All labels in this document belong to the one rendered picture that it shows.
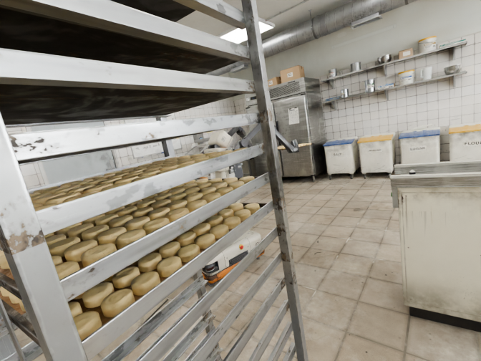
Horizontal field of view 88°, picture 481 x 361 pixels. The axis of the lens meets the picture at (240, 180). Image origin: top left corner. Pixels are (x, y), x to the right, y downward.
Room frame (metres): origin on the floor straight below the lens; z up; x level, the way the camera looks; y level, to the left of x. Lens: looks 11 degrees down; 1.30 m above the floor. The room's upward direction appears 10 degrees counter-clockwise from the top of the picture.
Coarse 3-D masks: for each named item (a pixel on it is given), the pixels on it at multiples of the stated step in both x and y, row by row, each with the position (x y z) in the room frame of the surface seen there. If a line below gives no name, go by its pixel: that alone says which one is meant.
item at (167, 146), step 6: (156, 120) 1.01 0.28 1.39; (162, 120) 1.00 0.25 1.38; (162, 144) 1.01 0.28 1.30; (168, 144) 1.00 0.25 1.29; (168, 150) 1.00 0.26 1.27; (198, 276) 1.00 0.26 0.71; (204, 288) 1.01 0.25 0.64; (198, 294) 1.01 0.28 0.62; (210, 324) 1.00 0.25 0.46; (216, 360) 1.00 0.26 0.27
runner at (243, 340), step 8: (280, 280) 0.78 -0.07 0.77; (280, 288) 0.72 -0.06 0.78; (272, 296) 0.68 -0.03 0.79; (264, 304) 0.64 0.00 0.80; (272, 304) 0.67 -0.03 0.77; (256, 312) 0.65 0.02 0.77; (264, 312) 0.63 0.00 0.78; (256, 320) 0.59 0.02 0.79; (248, 328) 0.56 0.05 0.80; (256, 328) 0.59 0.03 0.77; (240, 336) 0.57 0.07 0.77; (248, 336) 0.56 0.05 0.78; (240, 344) 0.53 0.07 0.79; (232, 352) 0.50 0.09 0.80; (240, 352) 0.52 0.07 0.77; (224, 360) 0.51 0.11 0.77; (232, 360) 0.49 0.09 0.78
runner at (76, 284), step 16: (240, 192) 0.62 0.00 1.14; (208, 208) 0.52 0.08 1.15; (176, 224) 0.44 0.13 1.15; (192, 224) 0.47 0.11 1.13; (144, 240) 0.38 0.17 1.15; (160, 240) 0.41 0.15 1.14; (112, 256) 0.34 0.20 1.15; (128, 256) 0.36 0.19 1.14; (80, 272) 0.30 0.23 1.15; (96, 272) 0.32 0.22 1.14; (112, 272) 0.33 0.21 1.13; (64, 288) 0.29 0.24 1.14; (80, 288) 0.30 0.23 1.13
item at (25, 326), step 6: (246, 204) 0.82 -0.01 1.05; (264, 204) 0.78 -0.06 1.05; (6, 306) 0.45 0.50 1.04; (6, 312) 0.41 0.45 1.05; (12, 312) 0.43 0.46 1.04; (18, 312) 0.42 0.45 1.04; (12, 318) 0.39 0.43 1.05; (18, 318) 0.40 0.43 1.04; (18, 324) 0.37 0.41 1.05; (24, 324) 0.38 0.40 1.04; (30, 324) 0.38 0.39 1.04; (24, 330) 0.36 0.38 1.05; (30, 330) 0.36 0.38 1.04; (30, 336) 0.34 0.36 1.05; (36, 336) 0.33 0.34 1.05; (36, 342) 0.33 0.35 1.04
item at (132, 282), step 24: (216, 216) 0.71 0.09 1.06; (240, 216) 0.68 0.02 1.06; (192, 240) 0.59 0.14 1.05; (216, 240) 0.59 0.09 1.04; (144, 264) 0.49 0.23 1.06; (168, 264) 0.46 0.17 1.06; (0, 288) 0.50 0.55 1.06; (96, 288) 0.42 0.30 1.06; (120, 288) 0.44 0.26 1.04; (144, 288) 0.40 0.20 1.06; (24, 312) 0.42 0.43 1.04; (72, 312) 0.36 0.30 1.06; (96, 312) 0.35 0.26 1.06
